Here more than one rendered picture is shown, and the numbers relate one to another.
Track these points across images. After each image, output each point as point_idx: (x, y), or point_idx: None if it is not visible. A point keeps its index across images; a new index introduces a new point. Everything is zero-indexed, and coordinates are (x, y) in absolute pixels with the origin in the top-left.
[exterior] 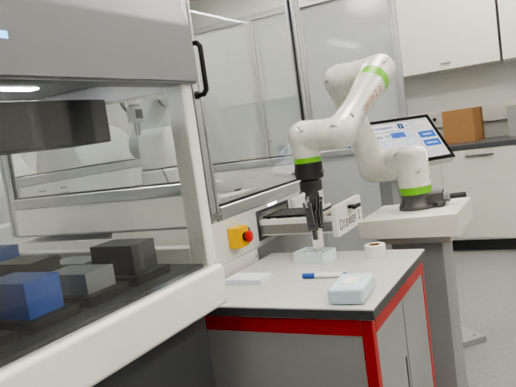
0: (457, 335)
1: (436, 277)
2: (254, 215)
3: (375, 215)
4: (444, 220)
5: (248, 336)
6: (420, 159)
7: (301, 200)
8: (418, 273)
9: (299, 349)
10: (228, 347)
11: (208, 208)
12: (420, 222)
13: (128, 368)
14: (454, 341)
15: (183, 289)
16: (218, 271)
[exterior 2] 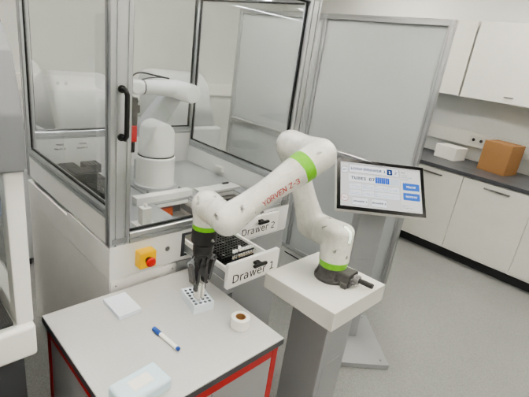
0: (324, 386)
1: (316, 342)
2: (179, 236)
3: (290, 267)
4: (324, 313)
5: (70, 371)
6: (341, 242)
7: (249, 221)
8: (261, 360)
9: None
10: (62, 367)
11: (28, 278)
12: (307, 302)
13: None
14: (316, 391)
15: None
16: (24, 333)
